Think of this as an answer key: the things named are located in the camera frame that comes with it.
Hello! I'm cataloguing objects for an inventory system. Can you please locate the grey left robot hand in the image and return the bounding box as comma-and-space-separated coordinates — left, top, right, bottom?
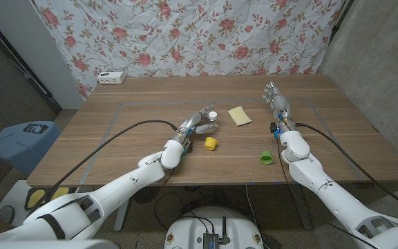
171, 105, 219, 148

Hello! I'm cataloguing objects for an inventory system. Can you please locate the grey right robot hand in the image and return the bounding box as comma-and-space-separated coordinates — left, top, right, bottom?
261, 81, 296, 138

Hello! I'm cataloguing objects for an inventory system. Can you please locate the yellow plastic cup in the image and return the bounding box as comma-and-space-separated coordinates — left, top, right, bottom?
204, 136, 218, 151

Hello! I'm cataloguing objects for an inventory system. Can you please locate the yellow sponge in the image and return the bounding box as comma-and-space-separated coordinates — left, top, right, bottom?
227, 106, 253, 127

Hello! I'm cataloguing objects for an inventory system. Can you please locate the green plastic cup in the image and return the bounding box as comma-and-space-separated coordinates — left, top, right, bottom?
260, 149, 274, 165

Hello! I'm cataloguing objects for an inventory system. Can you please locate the black round floor base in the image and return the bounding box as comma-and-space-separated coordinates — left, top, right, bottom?
131, 186, 160, 204

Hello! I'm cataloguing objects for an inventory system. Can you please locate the floral backdrop cloth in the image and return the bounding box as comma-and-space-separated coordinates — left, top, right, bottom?
32, 0, 345, 100

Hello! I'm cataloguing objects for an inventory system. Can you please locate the white power strip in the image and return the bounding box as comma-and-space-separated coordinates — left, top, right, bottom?
97, 71, 126, 85

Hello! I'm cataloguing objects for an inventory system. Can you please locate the black backdrop stand pole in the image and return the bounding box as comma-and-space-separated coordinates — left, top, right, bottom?
329, 0, 355, 42

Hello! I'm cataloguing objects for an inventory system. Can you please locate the white robot torso base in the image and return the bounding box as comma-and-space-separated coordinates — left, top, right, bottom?
164, 206, 265, 249

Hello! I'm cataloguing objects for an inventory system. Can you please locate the grey table leg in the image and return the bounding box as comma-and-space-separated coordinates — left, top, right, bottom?
290, 183, 313, 231

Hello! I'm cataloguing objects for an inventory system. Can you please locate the white table leg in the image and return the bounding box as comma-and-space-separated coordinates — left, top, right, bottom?
113, 195, 133, 232

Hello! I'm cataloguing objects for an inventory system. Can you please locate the black phone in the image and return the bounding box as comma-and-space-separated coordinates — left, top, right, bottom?
23, 123, 49, 134

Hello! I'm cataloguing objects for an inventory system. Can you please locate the blue plastic stool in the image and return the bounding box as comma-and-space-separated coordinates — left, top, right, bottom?
0, 120, 61, 176

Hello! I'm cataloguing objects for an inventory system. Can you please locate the black pedal with yellow pads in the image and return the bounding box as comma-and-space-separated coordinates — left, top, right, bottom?
24, 186, 70, 211

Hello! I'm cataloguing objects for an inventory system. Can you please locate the white robot chest edge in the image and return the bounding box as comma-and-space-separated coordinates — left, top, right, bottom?
0, 239, 119, 249

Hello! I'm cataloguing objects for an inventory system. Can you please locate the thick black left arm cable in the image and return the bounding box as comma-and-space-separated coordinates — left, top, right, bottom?
43, 120, 179, 205

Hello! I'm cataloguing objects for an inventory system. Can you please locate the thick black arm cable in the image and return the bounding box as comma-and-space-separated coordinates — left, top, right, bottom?
294, 122, 398, 215
43, 120, 179, 205

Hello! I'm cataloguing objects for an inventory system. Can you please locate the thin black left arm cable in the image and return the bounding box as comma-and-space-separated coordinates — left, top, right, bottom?
142, 167, 176, 208

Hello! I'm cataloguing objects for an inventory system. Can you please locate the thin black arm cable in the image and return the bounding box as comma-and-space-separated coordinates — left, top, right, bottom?
142, 167, 176, 208
275, 137, 379, 249

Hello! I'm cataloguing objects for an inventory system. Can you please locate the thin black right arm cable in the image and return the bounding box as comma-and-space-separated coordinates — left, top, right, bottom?
275, 137, 379, 249

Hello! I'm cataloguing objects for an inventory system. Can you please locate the black floor cable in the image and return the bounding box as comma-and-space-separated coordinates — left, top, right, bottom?
153, 188, 265, 239

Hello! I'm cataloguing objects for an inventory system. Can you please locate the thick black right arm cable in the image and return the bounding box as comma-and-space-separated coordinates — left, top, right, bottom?
294, 122, 398, 215

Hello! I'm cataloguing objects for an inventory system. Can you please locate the white wall panel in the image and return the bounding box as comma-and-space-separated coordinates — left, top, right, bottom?
0, 0, 84, 110

